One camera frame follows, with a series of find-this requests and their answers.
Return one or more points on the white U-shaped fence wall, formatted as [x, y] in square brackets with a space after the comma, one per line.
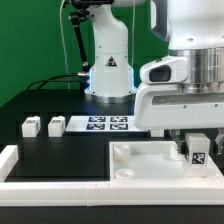
[189, 191]

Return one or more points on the white marker plate with tags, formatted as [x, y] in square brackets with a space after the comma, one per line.
[101, 124]

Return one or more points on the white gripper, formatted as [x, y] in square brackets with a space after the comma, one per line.
[181, 92]

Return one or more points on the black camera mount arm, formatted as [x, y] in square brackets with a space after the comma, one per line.
[81, 15]

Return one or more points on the white square tabletop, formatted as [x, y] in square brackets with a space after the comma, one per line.
[154, 160]

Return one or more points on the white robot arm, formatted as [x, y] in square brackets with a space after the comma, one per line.
[192, 27]

